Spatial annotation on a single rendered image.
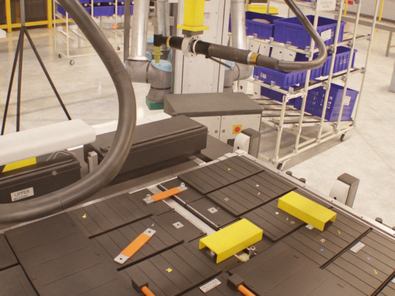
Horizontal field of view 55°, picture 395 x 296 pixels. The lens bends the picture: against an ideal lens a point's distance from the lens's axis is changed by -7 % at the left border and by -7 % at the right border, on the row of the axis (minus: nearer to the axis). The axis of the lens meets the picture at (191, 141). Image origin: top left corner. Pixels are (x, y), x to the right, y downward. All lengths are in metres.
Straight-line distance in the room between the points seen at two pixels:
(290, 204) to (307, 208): 0.05
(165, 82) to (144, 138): 1.51
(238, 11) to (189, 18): 1.68
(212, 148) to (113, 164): 1.26
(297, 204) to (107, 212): 0.54
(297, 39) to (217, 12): 1.01
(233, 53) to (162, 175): 0.46
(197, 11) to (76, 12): 0.72
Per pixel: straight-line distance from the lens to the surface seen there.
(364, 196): 3.54
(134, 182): 1.31
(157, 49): 1.52
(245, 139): 1.66
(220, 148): 1.83
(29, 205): 0.57
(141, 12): 2.85
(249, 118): 2.50
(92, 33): 0.71
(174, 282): 0.93
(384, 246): 1.18
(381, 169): 4.11
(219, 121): 2.43
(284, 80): 3.43
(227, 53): 1.32
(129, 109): 0.65
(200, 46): 1.38
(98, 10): 7.04
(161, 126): 1.45
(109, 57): 0.69
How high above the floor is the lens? 1.66
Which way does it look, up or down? 24 degrees down
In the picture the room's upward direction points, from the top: 4 degrees clockwise
